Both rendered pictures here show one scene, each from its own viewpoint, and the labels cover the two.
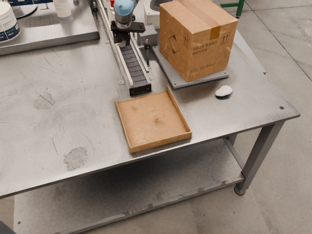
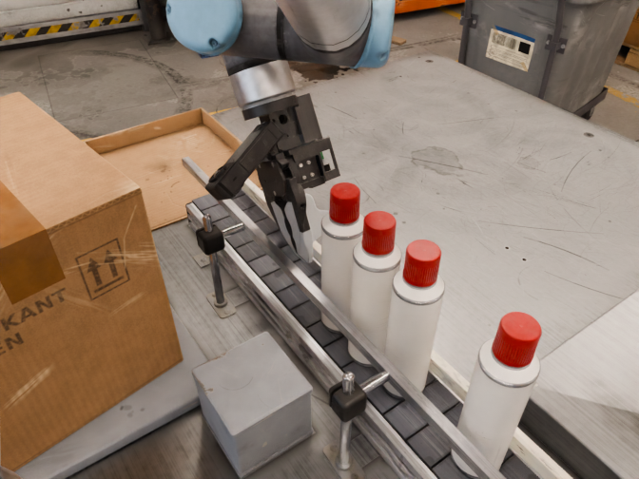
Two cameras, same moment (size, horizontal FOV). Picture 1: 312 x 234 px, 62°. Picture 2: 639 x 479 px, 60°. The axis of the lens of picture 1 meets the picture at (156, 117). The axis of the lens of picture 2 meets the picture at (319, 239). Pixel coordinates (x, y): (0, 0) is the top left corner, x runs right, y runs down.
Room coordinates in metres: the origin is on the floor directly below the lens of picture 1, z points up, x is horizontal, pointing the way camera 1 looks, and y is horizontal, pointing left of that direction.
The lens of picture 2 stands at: (1.73, 0.01, 1.43)
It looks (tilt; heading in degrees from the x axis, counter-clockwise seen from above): 40 degrees down; 162
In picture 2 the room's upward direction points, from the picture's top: straight up
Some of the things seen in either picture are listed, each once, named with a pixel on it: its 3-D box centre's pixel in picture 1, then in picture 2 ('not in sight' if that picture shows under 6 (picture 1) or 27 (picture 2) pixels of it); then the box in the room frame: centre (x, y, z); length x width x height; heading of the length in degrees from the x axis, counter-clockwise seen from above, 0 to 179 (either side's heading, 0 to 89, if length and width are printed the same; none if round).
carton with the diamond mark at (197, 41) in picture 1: (194, 37); (7, 270); (1.17, -0.20, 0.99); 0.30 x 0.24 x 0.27; 26
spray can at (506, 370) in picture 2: (111, 8); (495, 398); (1.49, 0.25, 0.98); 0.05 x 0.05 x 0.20
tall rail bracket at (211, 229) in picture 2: (143, 53); (227, 257); (1.14, 0.06, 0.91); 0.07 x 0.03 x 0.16; 107
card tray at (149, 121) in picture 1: (151, 116); (176, 162); (0.76, 0.02, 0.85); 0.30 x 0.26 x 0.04; 17
